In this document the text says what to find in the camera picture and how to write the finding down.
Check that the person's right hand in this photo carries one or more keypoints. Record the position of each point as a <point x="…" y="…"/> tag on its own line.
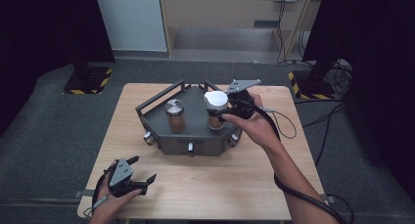
<point x="257" y="127"/>

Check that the grey table bracket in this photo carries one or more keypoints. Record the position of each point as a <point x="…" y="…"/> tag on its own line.
<point x="82" y="193"/>
<point x="329" y="198"/>

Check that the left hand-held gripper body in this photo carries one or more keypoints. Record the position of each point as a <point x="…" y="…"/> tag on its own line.
<point x="120" y="173"/>

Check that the person's left hand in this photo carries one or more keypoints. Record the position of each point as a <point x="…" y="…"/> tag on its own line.
<point x="107" y="207"/>

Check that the white lid spice jar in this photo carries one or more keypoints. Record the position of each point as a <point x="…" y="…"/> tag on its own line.
<point x="216" y="99"/>

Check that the black corner rack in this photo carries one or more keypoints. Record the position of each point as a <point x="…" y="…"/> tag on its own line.
<point x="195" y="119"/>

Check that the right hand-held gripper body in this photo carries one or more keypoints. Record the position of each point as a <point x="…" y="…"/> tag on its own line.
<point x="243" y="105"/>

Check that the beige wooden cabinet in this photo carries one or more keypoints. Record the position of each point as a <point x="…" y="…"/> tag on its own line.
<point x="228" y="8"/>

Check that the black stand with striped base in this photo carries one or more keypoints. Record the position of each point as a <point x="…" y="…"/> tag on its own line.
<point x="86" y="80"/>
<point x="313" y="85"/>

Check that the silver lid spice jar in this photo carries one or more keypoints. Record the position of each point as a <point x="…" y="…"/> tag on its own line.
<point x="175" y="107"/>

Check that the black curtain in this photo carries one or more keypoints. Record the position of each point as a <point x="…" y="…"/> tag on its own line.
<point x="375" y="54"/>
<point x="49" y="28"/>

